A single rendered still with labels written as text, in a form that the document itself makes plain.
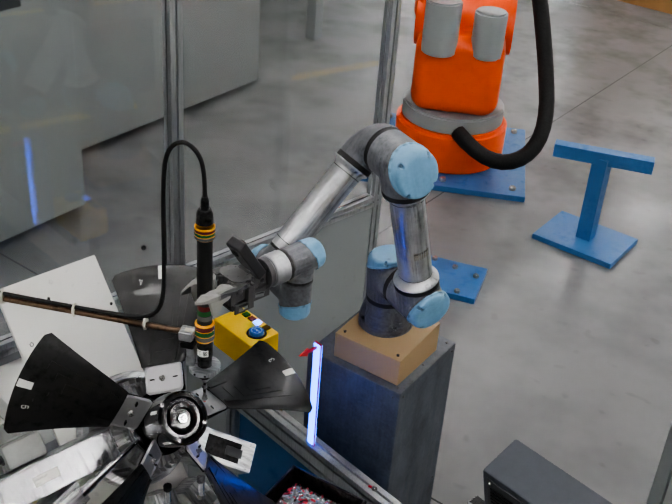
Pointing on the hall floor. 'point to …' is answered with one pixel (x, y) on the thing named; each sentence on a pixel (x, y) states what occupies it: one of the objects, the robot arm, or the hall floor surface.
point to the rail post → (232, 422)
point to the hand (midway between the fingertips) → (193, 293)
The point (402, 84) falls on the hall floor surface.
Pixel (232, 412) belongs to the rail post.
